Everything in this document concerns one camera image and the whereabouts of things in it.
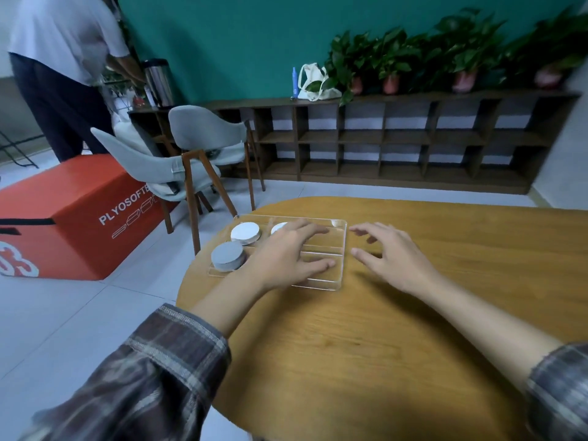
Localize person's left hand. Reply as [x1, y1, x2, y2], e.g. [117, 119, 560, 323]
[242, 219, 337, 293]

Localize person's right hand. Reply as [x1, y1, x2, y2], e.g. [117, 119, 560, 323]
[349, 222, 445, 298]

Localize clear divided tray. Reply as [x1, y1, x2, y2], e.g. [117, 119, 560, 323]
[207, 214, 348, 292]

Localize neat grey paper circle stack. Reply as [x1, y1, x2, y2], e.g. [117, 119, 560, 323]
[211, 241, 248, 273]

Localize person's right forearm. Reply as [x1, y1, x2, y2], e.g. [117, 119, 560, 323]
[415, 276, 588, 441]

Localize person's left forearm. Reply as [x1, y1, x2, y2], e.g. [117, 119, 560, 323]
[18, 269, 272, 441]

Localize red plyo box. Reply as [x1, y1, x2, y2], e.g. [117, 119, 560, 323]
[0, 153, 181, 282]

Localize dark wooden cubby shelf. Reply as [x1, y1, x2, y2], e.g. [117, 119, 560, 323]
[202, 90, 582, 196]

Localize white tote bag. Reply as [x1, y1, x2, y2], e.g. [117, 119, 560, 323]
[297, 62, 344, 102]

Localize dark wooden side table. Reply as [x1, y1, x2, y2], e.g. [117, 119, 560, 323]
[127, 107, 178, 157]

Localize black metal frame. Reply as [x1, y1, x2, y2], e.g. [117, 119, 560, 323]
[0, 129, 40, 170]

